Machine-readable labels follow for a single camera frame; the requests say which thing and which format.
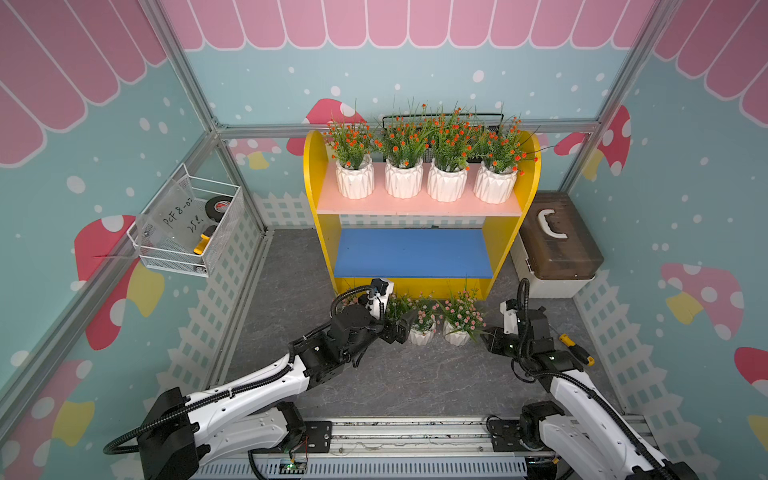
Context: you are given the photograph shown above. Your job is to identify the small green circuit board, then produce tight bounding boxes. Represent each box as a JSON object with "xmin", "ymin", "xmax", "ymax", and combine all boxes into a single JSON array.
[{"xmin": 278, "ymin": 459, "xmax": 308, "ymax": 476}]

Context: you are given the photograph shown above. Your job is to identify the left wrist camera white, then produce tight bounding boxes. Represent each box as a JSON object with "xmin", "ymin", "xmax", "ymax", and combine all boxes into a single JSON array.
[{"xmin": 366, "ymin": 278, "xmax": 394, "ymax": 322}]

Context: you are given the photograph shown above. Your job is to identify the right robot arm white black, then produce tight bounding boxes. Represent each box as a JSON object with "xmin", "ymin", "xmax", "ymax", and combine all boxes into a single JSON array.
[{"xmin": 484, "ymin": 279, "xmax": 698, "ymax": 479}]

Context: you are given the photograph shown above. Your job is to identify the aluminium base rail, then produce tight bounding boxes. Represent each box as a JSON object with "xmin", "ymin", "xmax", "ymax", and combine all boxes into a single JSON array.
[{"xmin": 192, "ymin": 416, "xmax": 581, "ymax": 479}]

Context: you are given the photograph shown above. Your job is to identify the yellow handled tool in basket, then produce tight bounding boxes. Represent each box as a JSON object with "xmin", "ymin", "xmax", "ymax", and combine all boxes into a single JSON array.
[{"xmin": 193, "ymin": 225, "xmax": 217, "ymax": 255}]

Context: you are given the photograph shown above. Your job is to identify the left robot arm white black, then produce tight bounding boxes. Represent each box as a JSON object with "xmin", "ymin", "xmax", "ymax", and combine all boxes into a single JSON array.
[{"xmin": 103, "ymin": 278, "xmax": 417, "ymax": 479}]

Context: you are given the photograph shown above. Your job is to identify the brown lid storage box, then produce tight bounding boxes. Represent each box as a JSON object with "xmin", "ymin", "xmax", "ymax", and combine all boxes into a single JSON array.
[{"xmin": 510, "ymin": 191, "xmax": 604, "ymax": 299}]

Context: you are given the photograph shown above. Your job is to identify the white wire wall basket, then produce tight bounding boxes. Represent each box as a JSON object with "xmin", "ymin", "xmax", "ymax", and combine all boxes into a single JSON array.
[{"xmin": 127, "ymin": 165, "xmax": 244, "ymax": 277}]

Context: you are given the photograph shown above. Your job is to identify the black wire mesh basket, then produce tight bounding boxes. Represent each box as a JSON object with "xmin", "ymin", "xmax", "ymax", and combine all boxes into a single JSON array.
[{"xmin": 375, "ymin": 111, "xmax": 505, "ymax": 160}]

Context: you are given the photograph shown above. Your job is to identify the pink flower pot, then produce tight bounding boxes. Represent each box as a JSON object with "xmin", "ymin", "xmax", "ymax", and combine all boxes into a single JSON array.
[
  {"xmin": 437, "ymin": 288, "xmax": 487, "ymax": 347},
  {"xmin": 409, "ymin": 295, "xmax": 439, "ymax": 346},
  {"xmin": 386, "ymin": 294, "xmax": 415, "ymax": 323}
]

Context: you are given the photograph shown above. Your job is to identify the orange flower pot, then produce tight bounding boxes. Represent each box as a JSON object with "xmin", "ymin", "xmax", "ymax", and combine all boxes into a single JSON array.
[
  {"xmin": 324, "ymin": 120, "xmax": 375, "ymax": 200},
  {"xmin": 376, "ymin": 104, "xmax": 431, "ymax": 199},
  {"xmin": 424, "ymin": 108, "xmax": 478, "ymax": 203},
  {"xmin": 472, "ymin": 116, "xmax": 540, "ymax": 204}
]

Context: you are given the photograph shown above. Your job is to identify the yellow rack pink blue shelves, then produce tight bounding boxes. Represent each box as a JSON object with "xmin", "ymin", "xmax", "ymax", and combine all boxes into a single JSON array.
[{"xmin": 303, "ymin": 131, "xmax": 541, "ymax": 299}]

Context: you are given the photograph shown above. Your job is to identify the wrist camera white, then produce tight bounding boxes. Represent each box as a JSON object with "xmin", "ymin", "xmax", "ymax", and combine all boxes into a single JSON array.
[
  {"xmin": 500, "ymin": 299, "xmax": 518, "ymax": 334},
  {"xmin": 366, "ymin": 278, "xmax": 394, "ymax": 322}
]

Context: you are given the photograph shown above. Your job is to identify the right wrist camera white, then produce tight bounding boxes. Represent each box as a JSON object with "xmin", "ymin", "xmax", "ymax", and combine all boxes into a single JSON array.
[{"xmin": 500, "ymin": 299, "xmax": 518, "ymax": 334}]

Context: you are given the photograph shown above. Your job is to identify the black tape roll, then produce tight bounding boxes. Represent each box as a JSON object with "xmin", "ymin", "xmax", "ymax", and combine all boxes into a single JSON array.
[{"xmin": 205, "ymin": 195, "xmax": 233, "ymax": 223}]

